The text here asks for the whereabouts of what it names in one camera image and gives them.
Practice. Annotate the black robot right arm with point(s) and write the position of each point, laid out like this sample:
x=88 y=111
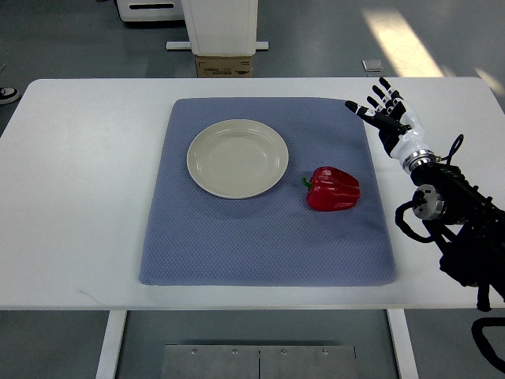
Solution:
x=466 y=226

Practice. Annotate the grey floor socket plate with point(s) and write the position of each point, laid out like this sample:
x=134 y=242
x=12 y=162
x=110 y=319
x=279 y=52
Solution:
x=372 y=65

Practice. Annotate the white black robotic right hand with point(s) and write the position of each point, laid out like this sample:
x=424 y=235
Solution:
x=400 y=130

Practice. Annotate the white cabinet with slot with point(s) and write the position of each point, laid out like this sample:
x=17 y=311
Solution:
x=149 y=10

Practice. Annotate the white pedestal stand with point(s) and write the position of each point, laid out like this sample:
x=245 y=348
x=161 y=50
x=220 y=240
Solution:
x=220 y=28

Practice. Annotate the cream round plate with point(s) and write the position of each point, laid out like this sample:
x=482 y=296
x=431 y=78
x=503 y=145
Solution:
x=237 y=158

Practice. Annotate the white table leg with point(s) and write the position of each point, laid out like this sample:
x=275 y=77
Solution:
x=112 y=343
x=400 y=336

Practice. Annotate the red bell pepper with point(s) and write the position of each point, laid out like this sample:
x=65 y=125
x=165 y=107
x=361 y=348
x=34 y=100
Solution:
x=331 y=189

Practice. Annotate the white right table leg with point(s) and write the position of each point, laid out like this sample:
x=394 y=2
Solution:
x=400 y=336

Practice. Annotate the cardboard box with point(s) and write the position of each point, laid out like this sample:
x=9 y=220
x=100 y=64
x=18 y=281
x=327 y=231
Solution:
x=224 y=66

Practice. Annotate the blue textured mat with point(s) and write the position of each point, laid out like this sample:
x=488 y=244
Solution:
x=275 y=239

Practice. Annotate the white left table leg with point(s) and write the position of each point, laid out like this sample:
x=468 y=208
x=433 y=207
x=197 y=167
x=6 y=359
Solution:
x=112 y=343

